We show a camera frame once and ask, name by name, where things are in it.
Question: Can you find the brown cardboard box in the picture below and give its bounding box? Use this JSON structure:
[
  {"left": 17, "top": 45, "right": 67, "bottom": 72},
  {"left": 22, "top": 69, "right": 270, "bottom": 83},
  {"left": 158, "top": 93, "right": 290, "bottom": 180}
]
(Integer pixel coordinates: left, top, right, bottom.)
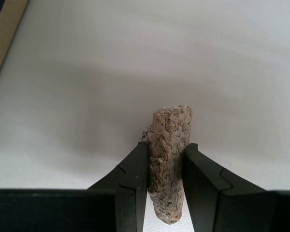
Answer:
[{"left": 0, "top": 0, "right": 29, "bottom": 91}]

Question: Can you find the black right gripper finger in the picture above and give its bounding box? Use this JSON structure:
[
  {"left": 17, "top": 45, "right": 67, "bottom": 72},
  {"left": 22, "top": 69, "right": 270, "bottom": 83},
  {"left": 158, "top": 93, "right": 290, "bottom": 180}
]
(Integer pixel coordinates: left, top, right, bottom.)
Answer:
[
  {"left": 0, "top": 141, "right": 149, "bottom": 232},
  {"left": 183, "top": 143, "right": 290, "bottom": 232}
]

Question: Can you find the speckled pinkish rock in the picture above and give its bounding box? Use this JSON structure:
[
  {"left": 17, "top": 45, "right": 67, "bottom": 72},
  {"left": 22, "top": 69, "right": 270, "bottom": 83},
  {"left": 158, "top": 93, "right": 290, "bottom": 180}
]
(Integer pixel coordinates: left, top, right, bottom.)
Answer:
[{"left": 142, "top": 104, "right": 193, "bottom": 225}]

